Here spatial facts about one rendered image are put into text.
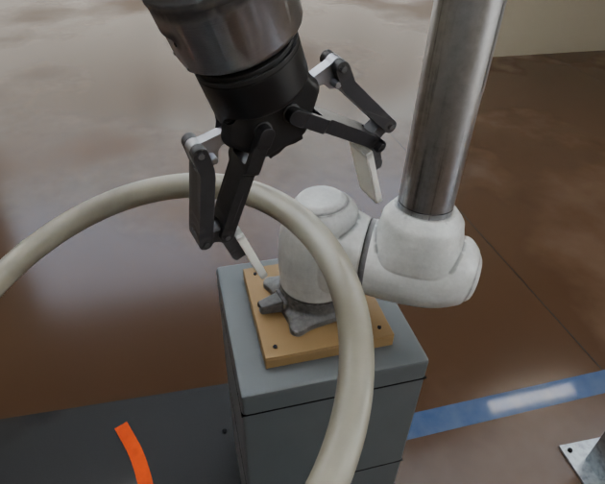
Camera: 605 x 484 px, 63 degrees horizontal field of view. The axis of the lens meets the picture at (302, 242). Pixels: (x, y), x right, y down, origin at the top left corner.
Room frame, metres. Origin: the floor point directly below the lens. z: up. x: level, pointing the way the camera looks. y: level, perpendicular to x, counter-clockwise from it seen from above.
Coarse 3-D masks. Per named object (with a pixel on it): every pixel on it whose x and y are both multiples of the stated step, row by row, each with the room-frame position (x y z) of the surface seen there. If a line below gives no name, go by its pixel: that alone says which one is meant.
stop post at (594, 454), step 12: (576, 444) 0.97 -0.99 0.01; (588, 444) 0.97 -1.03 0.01; (600, 444) 0.90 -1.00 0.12; (576, 456) 0.92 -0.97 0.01; (588, 456) 0.91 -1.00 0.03; (600, 456) 0.88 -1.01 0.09; (576, 468) 0.88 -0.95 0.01; (588, 468) 0.88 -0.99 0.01; (600, 468) 0.86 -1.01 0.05; (588, 480) 0.84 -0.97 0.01; (600, 480) 0.84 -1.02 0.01
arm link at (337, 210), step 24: (312, 192) 0.82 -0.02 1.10; (336, 192) 0.82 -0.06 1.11; (336, 216) 0.76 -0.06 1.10; (360, 216) 0.80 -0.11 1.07; (288, 240) 0.76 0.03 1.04; (360, 240) 0.74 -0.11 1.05; (288, 264) 0.75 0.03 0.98; (312, 264) 0.73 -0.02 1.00; (288, 288) 0.76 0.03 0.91; (312, 288) 0.73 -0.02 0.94
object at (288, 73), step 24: (288, 48) 0.32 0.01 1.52; (240, 72) 0.31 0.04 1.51; (264, 72) 0.31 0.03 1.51; (288, 72) 0.32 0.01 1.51; (216, 96) 0.32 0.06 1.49; (240, 96) 0.31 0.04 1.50; (264, 96) 0.31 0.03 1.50; (288, 96) 0.32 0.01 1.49; (312, 96) 0.36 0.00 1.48; (216, 120) 0.34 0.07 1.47; (240, 120) 0.33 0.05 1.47; (264, 120) 0.34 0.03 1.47; (240, 144) 0.33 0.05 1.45; (288, 144) 0.36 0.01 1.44
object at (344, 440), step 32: (128, 192) 0.51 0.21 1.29; (160, 192) 0.50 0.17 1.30; (256, 192) 0.46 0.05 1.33; (64, 224) 0.48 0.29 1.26; (288, 224) 0.42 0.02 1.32; (320, 224) 0.40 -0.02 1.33; (32, 256) 0.45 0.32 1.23; (320, 256) 0.37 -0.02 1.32; (0, 288) 0.42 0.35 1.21; (352, 288) 0.33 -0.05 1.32; (352, 320) 0.29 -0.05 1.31; (352, 352) 0.27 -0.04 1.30; (352, 384) 0.24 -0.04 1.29; (352, 416) 0.22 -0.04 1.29; (352, 448) 0.20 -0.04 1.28; (320, 480) 0.18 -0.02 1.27
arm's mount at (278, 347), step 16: (272, 272) 0.89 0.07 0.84; (256, 288) 0.83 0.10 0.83; (256, 304) 0.78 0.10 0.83; (368, 304) 0.79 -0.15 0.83; (256, 320) 0.74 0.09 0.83; (272, 320) 0.74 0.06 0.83; (384, 320) 0.75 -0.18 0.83; (272, 336) 0.69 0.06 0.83; (288, 336) 0.69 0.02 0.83; (304, 336) 0.70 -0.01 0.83; (320, 336) 0.70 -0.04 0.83; (336, 336) 0.70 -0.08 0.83; (384, 336) 0.70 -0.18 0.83; (272, 352) 0.65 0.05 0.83; (288, 352) 0.65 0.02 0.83; (304, 352) 0.66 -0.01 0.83; (320, 352) 0.67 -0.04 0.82; (336, 352) 0.68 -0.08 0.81
